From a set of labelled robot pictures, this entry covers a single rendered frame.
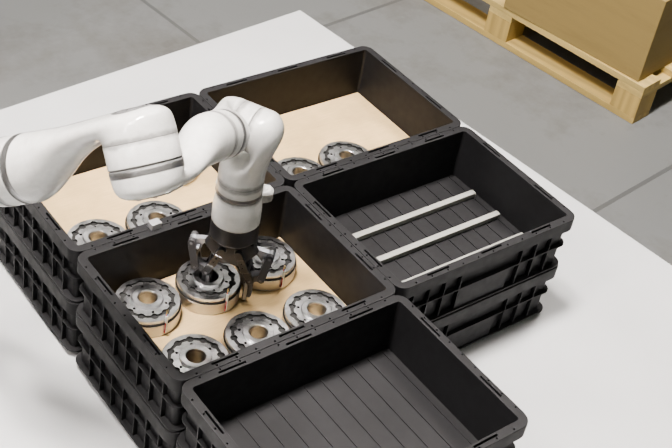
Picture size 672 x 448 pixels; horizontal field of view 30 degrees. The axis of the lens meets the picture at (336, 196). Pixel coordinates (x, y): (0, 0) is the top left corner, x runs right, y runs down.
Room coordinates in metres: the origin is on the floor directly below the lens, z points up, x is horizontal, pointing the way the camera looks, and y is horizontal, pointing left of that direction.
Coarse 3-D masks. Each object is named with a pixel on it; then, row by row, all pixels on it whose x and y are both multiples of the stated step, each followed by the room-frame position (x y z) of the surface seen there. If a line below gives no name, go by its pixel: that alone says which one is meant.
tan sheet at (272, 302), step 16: (304, 272) 1.57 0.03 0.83; (240, 288) 1.50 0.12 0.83; (288, 288) 1.52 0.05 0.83; (304, 288) 1.53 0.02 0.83; (320, 288) 1.53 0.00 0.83; (240, 304) 1.46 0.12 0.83; (256, 304) 1.47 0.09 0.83; (272, 304) 1.47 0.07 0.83; (192, 320) 1.41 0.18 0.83; (208, 320) 1.41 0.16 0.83; (224, 320) 1.42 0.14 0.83; (160, 336) 1.36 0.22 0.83; (176, 336) 1.36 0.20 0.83
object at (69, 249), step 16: (176, 96) 1.86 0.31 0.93; (192, 96) 1.86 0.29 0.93; (272, 176) 1.68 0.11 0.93; (32, 208) 1.49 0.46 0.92; (192, 208) 1.55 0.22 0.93; (208, 208) 1.56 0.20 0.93; (48, 224) 1.45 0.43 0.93; (144, 224) 1.49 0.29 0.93; (64, 240) 1.42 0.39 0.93; (96, 240) 1.43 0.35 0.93; (112, 240) 1.44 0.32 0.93
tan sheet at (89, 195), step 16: (80, 176) 1.70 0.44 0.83; (96, 176) 1.71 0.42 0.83; (208, 176) 1.77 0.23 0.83; (64, 192) 1.65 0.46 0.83; (80, 192) 1.66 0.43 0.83; (96, 192) 1.67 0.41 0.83; (112, 192) 1.68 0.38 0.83; (176, 192) 1.71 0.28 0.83; (192, 192) 1.72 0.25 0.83; (208, 192) 1.73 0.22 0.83; (48, 208) 1.60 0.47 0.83; (64, 208) 1.61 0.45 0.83; (80, 208) 1.62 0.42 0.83; (96, 208) 1.63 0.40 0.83; (112, 208) 1.64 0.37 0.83; (128, 208) 1.64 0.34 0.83; (64, 224) 1.57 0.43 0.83
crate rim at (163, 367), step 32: (288, 192) 1.64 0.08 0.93; (192, 224) 1.52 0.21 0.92; (320, 224) 1.58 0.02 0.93; (96, 256) 1.40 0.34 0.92; (352, 256) 1.51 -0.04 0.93; (96, 288) 1.34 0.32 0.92; (384, 288) 1.45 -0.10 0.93; (128, 320) 1.28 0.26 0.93; (320, 320) 1.35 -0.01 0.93; (160, 352) 1.23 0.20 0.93
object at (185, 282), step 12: (228, 264) 1.51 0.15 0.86; (180, 276) 1.46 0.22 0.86; (192, 276) 1.47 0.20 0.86; (228, 276) 1.49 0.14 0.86; (180, 288) 1.44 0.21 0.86; (192, 288) 1.45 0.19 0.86; (204, 288) 1.45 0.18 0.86; (216, 288) 1.45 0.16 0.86; (204, 300) 1.42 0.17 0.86; (216, 300) 1.43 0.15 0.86
